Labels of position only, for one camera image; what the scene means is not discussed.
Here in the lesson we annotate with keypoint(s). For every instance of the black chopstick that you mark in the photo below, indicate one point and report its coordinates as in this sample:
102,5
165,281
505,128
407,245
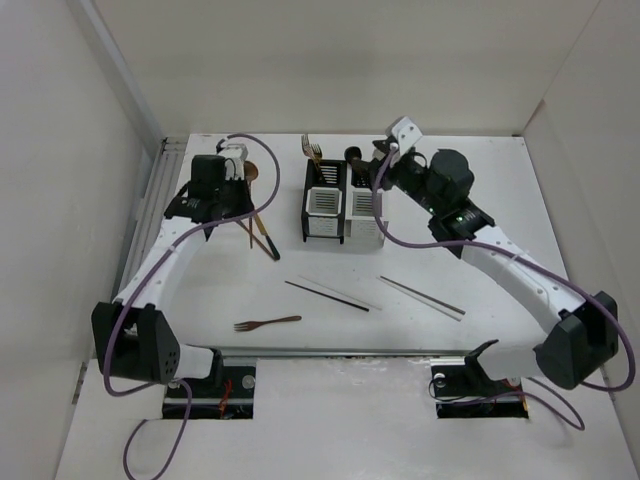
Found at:
327,296
422,295

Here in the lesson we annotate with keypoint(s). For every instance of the white utensil container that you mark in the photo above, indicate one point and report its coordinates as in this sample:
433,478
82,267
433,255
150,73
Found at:
361,228

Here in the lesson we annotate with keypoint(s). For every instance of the black spoon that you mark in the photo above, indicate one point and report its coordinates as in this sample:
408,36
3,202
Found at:
353,154

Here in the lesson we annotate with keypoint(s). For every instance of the silver fork green handle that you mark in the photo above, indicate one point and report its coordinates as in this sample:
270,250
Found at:
317,157

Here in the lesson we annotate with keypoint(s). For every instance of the gold knife green handle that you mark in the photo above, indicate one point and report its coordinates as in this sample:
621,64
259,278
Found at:
261,227

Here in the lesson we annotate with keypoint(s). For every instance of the dark brown fork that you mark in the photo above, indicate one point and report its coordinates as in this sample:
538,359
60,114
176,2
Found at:
249,326

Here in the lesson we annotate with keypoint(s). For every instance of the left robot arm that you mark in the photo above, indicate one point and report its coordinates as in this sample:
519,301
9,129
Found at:
132,336

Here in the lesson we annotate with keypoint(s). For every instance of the aluminium rail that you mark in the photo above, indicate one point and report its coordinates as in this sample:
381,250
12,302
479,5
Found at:
340,357
147,212

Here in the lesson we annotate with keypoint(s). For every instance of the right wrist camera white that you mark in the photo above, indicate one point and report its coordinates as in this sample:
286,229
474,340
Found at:
405,133

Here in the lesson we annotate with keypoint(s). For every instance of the black chopstick left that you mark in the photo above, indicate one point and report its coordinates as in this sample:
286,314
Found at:
327,296

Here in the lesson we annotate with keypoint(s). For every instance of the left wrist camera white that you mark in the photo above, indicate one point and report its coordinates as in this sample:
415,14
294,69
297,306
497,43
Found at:
234,156

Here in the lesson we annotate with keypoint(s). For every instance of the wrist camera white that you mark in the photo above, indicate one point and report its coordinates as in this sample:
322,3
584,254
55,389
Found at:
405,133
234,156

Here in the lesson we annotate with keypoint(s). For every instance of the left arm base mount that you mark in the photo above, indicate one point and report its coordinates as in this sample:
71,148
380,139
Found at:
220,390

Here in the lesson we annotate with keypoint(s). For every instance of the black utensil container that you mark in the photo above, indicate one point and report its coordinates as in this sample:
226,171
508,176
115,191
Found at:
323,207

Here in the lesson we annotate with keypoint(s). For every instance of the aluminium rail left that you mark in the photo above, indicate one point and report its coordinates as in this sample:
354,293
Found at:
147,212

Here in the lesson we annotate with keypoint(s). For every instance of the copper fork long handle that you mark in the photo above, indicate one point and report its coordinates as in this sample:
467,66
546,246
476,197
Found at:
305,145

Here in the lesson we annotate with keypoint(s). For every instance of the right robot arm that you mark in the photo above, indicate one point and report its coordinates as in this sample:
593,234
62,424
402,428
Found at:
581,331

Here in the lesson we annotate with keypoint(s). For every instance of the aluminium rail front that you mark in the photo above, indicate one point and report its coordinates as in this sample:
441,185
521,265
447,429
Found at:
340,357

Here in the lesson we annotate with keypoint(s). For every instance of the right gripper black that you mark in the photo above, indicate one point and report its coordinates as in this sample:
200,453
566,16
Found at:
402,158

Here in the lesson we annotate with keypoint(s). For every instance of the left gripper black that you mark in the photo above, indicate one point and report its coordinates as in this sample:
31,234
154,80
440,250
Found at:
242,186

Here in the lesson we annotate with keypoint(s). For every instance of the dark copper spoon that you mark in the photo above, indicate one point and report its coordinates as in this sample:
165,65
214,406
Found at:
359,166

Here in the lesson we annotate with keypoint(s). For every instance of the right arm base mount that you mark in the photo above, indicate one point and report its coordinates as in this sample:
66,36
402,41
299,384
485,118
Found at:
465,392

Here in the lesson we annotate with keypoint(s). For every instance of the black chopstick right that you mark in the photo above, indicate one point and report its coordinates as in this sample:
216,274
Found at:
422,295

